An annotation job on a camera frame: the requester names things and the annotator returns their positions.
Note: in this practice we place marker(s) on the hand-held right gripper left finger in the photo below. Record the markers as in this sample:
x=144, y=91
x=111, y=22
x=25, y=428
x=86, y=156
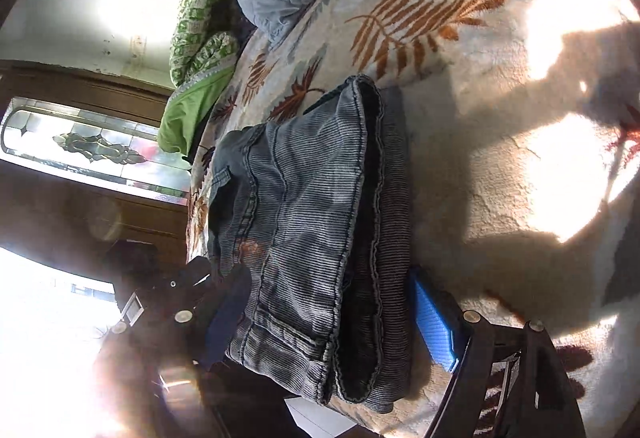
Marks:
x=225, y=318

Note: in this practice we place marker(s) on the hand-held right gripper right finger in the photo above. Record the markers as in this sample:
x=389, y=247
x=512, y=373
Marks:
x=432, y=323

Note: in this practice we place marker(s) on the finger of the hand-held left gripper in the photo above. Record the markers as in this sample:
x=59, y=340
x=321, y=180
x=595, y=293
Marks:
x=192, y=275

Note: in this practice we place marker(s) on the blue denim pants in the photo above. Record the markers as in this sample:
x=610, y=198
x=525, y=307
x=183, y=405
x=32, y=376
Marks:
x=300, y=198

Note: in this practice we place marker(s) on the leaf print blanket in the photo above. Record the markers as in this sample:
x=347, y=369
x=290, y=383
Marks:
x=500, y=218

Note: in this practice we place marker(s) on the stained glass window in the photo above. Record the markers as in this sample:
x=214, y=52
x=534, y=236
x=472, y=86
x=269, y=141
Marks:
x=100, y=148

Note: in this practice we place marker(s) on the green pillow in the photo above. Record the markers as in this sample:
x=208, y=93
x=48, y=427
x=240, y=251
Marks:
x=185, y=118

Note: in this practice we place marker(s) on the green patterned quilt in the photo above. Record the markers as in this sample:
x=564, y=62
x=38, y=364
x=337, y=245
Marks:
x=195, y=28

